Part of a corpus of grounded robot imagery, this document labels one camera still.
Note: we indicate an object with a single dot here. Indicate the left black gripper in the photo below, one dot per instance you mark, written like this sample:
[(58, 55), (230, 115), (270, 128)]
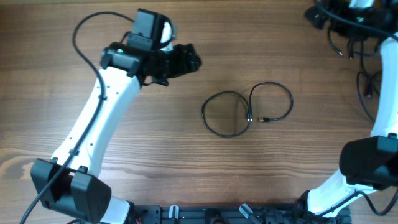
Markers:
[(185, 63)]

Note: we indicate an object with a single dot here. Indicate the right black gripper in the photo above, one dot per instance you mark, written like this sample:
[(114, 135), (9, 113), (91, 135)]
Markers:
[(336, 7)]

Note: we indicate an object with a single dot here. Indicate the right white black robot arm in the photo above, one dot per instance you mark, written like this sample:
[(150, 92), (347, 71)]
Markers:
[(366, 165)]

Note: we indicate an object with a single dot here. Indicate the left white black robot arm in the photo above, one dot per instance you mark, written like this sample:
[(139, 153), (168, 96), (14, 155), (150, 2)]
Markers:
[(69, 182)]

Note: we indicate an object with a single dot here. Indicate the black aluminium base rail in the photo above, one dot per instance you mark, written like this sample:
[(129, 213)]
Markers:
[(278, 214)]

